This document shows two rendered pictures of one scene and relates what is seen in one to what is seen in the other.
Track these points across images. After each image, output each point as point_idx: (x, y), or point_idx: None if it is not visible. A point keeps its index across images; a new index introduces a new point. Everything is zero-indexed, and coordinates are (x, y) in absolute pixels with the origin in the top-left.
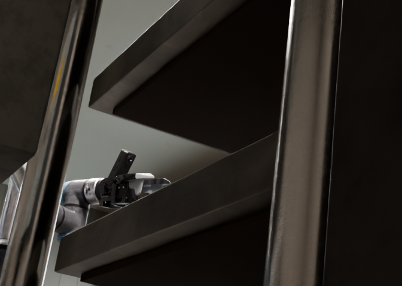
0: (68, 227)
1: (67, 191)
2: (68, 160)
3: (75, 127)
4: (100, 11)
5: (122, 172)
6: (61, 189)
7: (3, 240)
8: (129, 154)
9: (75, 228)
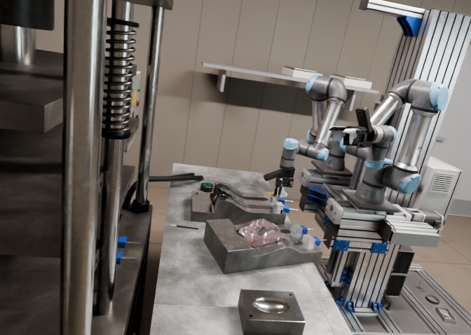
0: (362, 157)
1: None
2: (142, 144)
3: (143, 133)
4: (147, 91)
5: (362, 122)
6: (141, 152)
7: (397, 160)
8: (357, 110)
9: (366, 158)
